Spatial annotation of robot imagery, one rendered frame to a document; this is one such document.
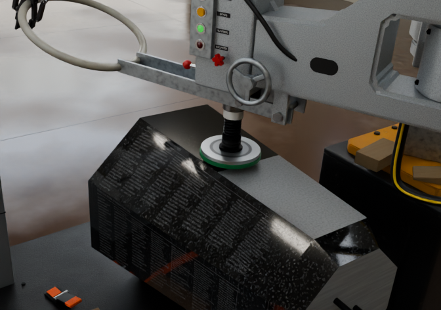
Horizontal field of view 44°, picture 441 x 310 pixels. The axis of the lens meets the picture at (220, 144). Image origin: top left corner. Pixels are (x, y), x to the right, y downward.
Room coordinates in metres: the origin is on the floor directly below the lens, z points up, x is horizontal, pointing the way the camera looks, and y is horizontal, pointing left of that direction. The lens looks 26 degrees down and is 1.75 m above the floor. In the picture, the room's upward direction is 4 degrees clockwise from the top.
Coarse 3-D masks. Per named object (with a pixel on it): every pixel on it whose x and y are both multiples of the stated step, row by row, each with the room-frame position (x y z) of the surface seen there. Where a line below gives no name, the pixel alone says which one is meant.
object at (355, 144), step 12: (372, 132) 2.18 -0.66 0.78; (384, 132) 2.19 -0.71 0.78; (396, 132) 2.20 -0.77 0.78; (348, 144) 2.05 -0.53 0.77; (360, 144) 2.05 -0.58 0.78; (408, 156) 1.97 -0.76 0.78; (384, 168) 1.90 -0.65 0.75; (408, 168) 1.86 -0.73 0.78; (408, 180) 1.81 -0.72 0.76; (432, 192) 1.73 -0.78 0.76
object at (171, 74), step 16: (128, 64) 1.87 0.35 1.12; (144, 64) 1.97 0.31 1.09; (160, 64) 1.94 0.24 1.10; (176, 64) 1.91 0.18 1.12; (160, 80) 1.81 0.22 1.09; (176, 80) 1.78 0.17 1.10; (192, 80) 1.75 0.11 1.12; (208, 96) 1.72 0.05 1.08; (224, 96) 1.69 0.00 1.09; (272, 96) 1.73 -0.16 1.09; (256, 112) 1.63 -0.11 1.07; (288, 112) 1.58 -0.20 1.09
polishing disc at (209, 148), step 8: (216, 136) 1.82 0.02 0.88; (208, 144) 1.75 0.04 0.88; (216, 144) 1.75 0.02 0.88; (248, 144) 1.77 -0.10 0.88; (256, 144) 1.77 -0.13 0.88; (208, 152) 1.69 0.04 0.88; (216, 152) 1.69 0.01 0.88; (224, 152) 1.69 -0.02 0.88; (240, 152) 1.70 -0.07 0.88; (248, 152) 1.71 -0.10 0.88; (256, 152) 1.71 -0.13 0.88; (216, 160) 1.64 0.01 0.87; (224, 160) 1.64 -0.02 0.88; (232, 160) 1.64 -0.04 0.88; (240, 160) 1.64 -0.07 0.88; (248, 160) 1.65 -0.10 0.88
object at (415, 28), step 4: (412, 20) 2.06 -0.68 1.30; (412, 24) 2.05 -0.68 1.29; (416, 24) 2.01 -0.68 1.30; (420, 24) 1.98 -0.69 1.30; (428, 24) 1.95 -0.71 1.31; (412, 28) 2.04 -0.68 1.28; (416, 28) 2.00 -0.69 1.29; (412, 32) 2.03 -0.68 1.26; (416, 32) 2.00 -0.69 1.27; (412, 36) 2.02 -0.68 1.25; (416, 36) 1.99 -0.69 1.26; (424, 36) 1.95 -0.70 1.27; (416, 40) 2.01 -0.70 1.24; (424, 40) 1.95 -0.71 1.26
